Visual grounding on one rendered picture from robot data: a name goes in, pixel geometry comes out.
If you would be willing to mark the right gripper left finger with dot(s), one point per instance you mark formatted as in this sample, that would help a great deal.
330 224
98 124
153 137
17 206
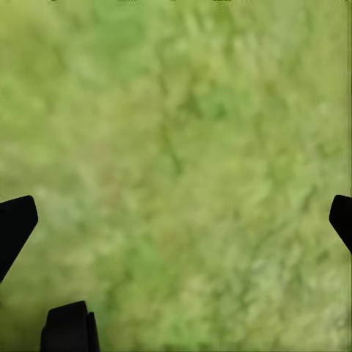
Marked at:
18 218

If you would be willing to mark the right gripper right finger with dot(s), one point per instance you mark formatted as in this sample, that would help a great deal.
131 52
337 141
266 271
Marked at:
341 218

